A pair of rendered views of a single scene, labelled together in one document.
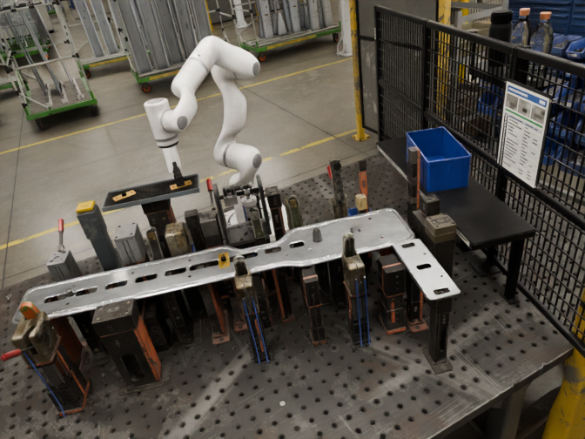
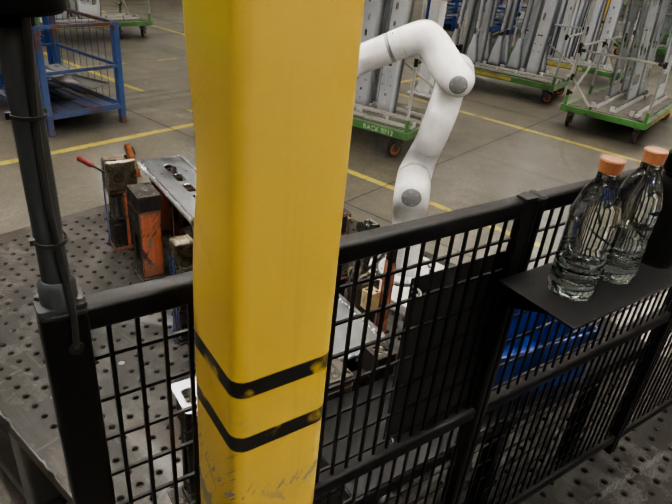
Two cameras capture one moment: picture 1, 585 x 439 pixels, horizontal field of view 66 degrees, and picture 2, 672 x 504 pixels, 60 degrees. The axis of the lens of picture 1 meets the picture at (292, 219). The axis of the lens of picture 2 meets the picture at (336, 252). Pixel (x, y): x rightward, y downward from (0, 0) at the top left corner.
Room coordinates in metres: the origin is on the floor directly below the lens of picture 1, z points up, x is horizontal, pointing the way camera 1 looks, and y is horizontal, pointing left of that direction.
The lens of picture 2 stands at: (0.74, -1.28, 1.85)
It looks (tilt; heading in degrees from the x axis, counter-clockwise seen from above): 29 degrees down; 59
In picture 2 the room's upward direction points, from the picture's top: 6 degrees clockwise
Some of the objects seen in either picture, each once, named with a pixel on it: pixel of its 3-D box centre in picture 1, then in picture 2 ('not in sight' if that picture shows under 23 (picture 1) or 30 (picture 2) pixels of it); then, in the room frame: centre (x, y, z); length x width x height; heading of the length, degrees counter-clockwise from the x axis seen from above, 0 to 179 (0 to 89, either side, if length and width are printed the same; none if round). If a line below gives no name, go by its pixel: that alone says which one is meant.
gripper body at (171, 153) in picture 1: (171, 154); not in sight; (1.59, 0.41, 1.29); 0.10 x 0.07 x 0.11; 15
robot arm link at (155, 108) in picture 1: (161, 118); not in sight; (1.59, 0.41, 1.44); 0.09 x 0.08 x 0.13; 51
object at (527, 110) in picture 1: (522, 133); (455, 349); (1.28, -0.76, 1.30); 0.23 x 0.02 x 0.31; 6
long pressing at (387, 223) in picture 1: (218, 264); (228, 230); (1.26, 0.28, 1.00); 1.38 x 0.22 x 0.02; 96
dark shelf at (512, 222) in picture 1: (440, 179); (491, 380); (1.56, -0.61, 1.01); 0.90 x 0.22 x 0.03; 6
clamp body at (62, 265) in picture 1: (77, 293); not in sight; (1.38, 0.86, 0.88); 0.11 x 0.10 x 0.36; 6
